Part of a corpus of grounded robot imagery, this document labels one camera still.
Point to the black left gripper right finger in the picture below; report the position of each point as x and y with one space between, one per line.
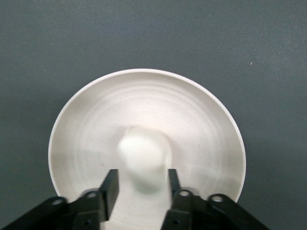
192 210

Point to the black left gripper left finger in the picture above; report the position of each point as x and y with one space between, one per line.
96 208

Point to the white steamed bun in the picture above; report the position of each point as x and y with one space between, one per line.
144 155

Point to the round cream plate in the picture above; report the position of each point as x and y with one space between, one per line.
144 100

